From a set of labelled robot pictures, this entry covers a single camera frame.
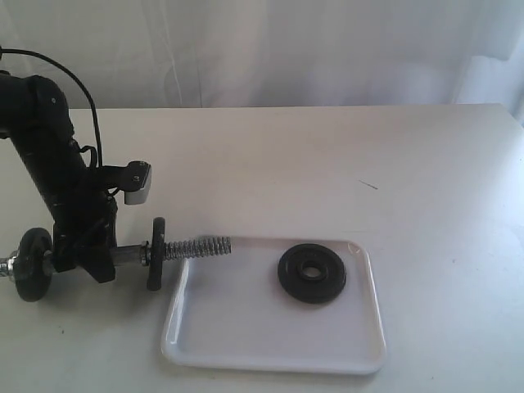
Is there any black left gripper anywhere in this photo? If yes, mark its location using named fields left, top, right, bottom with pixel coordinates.
left=52, top=180, right=117, bottom=283

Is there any chrome threaded dumbbell bar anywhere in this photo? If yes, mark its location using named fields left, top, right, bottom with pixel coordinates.
left=1, top=237, right=232, bottom=282

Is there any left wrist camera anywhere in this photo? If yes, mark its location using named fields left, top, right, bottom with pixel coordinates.
left=120, top=160, right=152, bottom=206

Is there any black weight plate end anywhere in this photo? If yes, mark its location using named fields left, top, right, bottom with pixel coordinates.
left=14, top=228, right=52, bottom=302

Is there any white plastic tray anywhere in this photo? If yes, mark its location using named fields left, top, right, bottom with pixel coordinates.
left=160, top=237, right=386, bottom=375

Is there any white curtain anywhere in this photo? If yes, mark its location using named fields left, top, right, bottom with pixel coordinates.
left=1, top=1, right=523, bottom=120

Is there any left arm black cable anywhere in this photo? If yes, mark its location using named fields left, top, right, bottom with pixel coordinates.
left=0, top=47, right=103, bottom=169

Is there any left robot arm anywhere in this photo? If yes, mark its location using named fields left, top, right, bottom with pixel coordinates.
left=1, top=72, right=117, bottom=283

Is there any black weight plate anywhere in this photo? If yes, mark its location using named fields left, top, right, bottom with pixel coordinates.
left=278, top=243, right=348, bottom=305
left=147, top=217, right=165, bottom=291

